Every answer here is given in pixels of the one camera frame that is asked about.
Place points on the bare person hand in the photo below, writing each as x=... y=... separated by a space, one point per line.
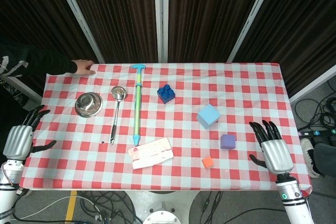
x=84 y=67

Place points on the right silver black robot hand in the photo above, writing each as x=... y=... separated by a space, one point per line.
x=277 y=153

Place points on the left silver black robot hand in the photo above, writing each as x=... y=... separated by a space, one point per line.
x=17 y=140

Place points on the purple cube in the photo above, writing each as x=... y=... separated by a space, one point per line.
x=228 y=142

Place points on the small orange cube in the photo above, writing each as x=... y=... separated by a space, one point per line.
x=207 y=162

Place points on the black sleeved person forearm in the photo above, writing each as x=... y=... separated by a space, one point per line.
x=47 y=62

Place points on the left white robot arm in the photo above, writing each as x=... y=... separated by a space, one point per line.
x=6 y=197

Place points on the white black sneaker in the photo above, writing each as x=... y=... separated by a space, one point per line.
x=309 y=155

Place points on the stainless steel bowl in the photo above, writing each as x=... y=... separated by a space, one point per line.
x=88 y=104

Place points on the stainless steel ladle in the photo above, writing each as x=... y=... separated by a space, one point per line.
x=119 y=93

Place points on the black power strip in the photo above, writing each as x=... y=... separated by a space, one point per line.
x=315 y=132

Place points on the black trousered person leg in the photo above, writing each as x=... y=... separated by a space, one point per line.
x=326 y=158

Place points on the green blue toy water pump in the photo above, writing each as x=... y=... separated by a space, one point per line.
x=137 y=108

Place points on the large light blue cube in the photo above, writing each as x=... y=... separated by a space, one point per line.
x=208 y=116

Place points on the dark blue toy brick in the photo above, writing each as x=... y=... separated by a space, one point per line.
x=166 y=94

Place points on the red white checkered tablecloth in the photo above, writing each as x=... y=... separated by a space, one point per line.
x=178 y=129

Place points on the pink white wet wipes pack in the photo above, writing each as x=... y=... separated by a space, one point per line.
x=151 y=154

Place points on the white partition post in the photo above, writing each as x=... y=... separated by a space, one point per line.
x=160 y=16
x=18 y=87
x=252 y=16
x=78 y=16
x=312 y=85

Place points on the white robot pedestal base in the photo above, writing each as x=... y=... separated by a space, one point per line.
x=161 y=208

